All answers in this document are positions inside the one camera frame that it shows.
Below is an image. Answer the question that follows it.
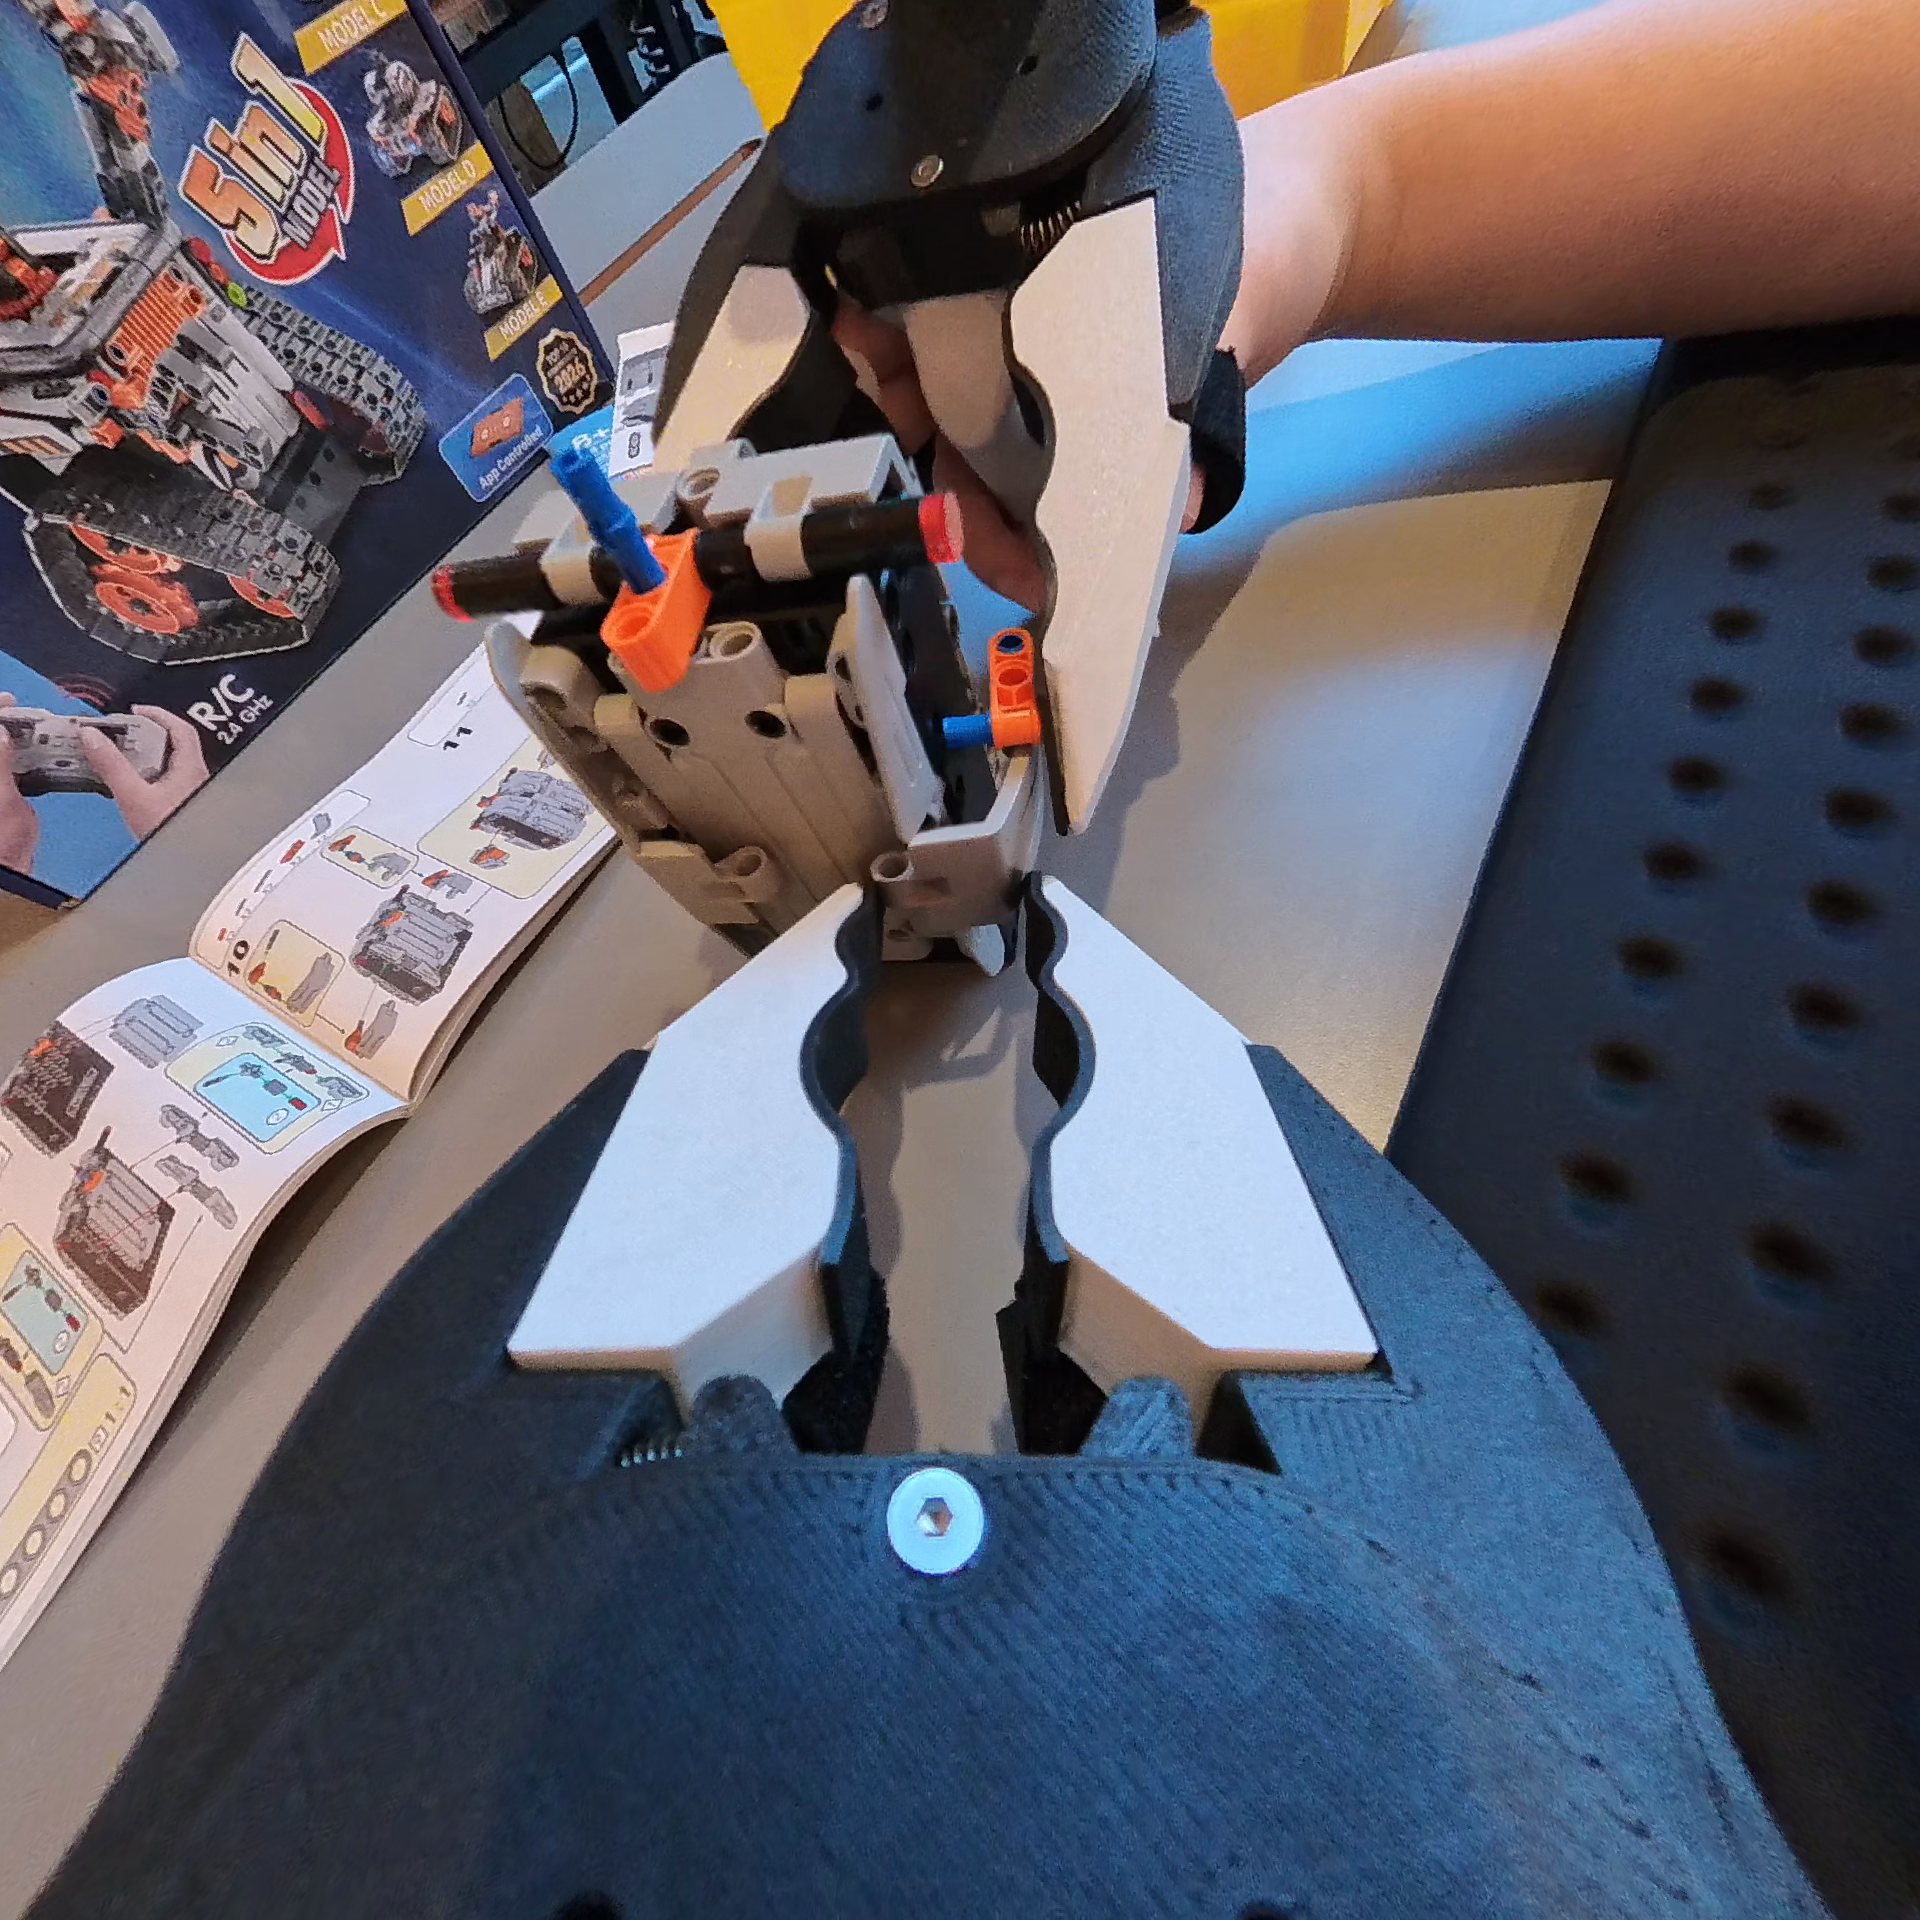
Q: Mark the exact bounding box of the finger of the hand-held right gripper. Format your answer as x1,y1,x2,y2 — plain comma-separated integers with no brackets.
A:
661,262,825,460
913,192,1197,838

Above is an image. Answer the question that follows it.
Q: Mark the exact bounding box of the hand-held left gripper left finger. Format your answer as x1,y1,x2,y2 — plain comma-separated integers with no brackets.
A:
507,881,875,1403

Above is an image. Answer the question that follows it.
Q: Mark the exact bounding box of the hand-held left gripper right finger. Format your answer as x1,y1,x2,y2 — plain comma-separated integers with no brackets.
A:
1019,872,1384,1433

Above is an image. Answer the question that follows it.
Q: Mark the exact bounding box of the grey brick robot assembly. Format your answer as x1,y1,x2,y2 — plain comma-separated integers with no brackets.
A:
432,435,998,961

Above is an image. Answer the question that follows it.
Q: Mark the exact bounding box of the small grey panel orange connector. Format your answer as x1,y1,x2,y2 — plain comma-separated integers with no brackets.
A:
874,627,1049,974

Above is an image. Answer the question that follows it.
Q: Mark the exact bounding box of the person's right forearm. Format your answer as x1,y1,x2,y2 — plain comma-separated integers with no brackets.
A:
1195,12,1920,534

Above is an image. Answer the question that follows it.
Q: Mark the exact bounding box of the grey desk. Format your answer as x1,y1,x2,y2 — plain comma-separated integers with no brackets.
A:
0,59,1666,1920

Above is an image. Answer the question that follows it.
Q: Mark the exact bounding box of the person's right hand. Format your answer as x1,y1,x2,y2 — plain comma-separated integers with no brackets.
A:
832,293,1057,608

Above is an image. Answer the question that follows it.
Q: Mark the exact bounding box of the yellow plastic bin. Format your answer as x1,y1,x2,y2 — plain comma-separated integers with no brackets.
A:
705,0,1402,134

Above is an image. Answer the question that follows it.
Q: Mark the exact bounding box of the open instruction booklet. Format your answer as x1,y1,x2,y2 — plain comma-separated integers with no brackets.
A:
0,644,624,1665

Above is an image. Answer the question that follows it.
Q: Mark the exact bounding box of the blue robot kit box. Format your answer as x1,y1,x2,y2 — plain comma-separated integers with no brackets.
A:
0,0,618,909

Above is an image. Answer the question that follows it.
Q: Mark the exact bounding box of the black perforated plastic panel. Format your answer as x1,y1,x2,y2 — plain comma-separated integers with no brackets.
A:
1387,336,1920,1920

